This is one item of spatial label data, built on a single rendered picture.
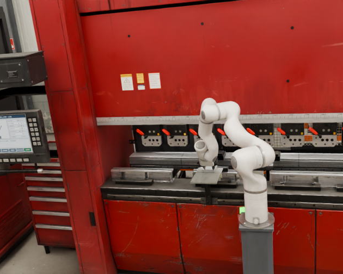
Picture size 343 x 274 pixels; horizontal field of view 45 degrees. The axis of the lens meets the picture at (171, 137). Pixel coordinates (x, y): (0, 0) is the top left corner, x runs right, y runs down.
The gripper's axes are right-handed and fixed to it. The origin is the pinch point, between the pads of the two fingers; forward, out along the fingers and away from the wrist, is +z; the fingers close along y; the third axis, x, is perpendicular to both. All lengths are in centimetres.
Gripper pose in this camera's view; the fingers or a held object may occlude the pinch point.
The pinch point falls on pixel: (208, 167)
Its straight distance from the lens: 300.7
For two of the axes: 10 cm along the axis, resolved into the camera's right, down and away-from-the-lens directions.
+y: -9.6, 0.0, 2.9
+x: -1.5, 8.5, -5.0
